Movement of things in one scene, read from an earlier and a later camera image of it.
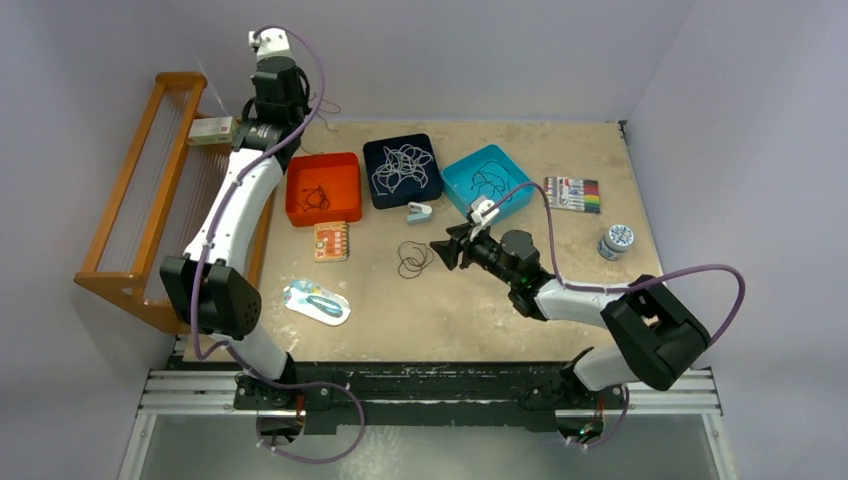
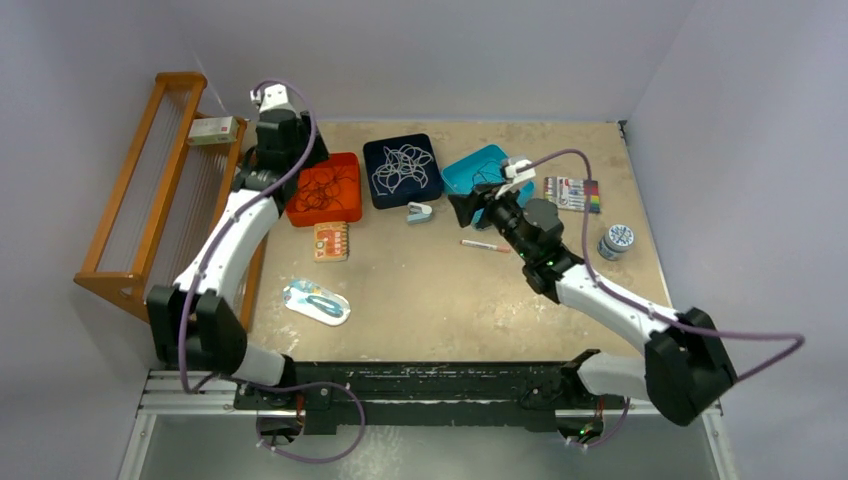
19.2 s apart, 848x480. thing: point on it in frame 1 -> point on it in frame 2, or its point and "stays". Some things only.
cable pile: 414,257 -> 321,187
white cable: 406,158 stays
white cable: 386,179 stays
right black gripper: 449,250 -> 466,206
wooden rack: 161,195 stays
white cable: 411,162 stays
